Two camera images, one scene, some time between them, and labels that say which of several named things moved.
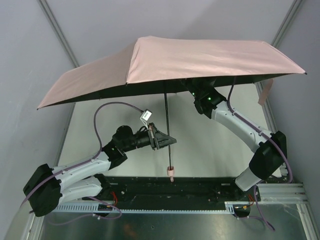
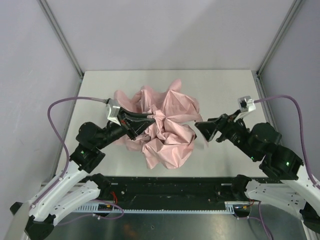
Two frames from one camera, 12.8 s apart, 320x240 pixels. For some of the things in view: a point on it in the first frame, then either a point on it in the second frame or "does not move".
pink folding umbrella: (161, 63) → (169, 138)
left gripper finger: (162, 137) → (133, 113)
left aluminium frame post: (59, 32) does not move
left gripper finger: (161, 145) → (138, 125)
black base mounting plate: (157, 189) does not move
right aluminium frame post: (295, 7) does not move
